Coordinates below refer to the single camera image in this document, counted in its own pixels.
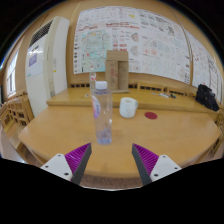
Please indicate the large printed wall poster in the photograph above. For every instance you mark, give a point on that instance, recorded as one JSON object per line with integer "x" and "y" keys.
{"x": 143, "y": 40}

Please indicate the clear plastic water bottle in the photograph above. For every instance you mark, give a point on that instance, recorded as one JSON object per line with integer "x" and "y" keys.
{"x": 101, "y": 115}

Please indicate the small white flat device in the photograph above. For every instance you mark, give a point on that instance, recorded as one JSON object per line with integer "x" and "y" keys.
{"x": 163, "y": 95}

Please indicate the flat round red coaster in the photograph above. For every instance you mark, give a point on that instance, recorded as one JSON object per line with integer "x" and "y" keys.
{"x": 150, "y": 115}

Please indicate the black bag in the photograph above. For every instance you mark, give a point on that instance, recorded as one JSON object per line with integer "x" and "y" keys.
{"x": 206, "y": 96}

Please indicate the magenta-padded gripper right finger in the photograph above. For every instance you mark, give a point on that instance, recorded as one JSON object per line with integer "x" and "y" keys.
{"x": 163, "y": 166}

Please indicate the brown cardboard box stand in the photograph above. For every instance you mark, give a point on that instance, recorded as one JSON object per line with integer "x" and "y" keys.
{"x": 116, "y": 70}

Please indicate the small clear bottle red label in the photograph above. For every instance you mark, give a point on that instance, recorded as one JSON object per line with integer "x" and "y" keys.
{"x": 92, "y": 77}

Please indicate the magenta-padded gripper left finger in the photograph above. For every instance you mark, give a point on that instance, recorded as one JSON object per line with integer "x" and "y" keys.
{"x": 58, "y": 165}

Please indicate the white mug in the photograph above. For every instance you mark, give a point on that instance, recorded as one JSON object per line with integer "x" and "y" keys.
{"x": 126, "y": 108}

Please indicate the small dark object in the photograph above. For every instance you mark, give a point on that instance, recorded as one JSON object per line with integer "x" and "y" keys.
{"x": 173, "y": 96}

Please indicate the bright window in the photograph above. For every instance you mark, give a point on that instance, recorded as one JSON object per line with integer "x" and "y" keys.
{"x": 12, "y": 76}

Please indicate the group of wooden chairs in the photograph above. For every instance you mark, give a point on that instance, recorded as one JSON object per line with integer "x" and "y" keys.
{"x": 16, "y": 111}

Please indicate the printed side wall poster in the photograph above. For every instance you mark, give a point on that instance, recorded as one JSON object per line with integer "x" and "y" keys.
{"x": 203, "y": 66}

